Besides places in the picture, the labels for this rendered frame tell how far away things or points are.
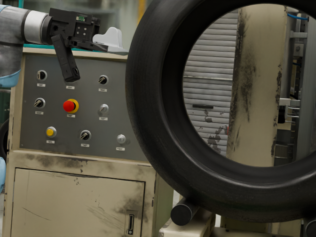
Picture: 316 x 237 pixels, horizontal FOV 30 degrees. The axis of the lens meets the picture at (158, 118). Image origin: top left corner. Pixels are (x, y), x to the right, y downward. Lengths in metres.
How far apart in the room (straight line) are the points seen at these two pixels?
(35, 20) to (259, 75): 0.60
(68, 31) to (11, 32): 0.14
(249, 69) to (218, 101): 9.21
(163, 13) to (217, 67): 9.63
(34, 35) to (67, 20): 0.09
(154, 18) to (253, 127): 0.49
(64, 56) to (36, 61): 0.77
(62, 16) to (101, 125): 0.74
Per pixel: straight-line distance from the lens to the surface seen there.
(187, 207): 1.26
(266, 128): 1.59
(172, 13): 1.24
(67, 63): 1.40
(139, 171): 2.01
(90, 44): 1.37
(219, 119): 10.80
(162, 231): 1.27
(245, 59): 1.59
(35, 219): 2.16
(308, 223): 1.26
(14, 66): 1.47
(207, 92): 10.86
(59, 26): 1.42
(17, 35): 1.45
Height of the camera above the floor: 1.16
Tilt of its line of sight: 3 degrees down
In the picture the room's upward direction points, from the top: 5 degrees clockwise
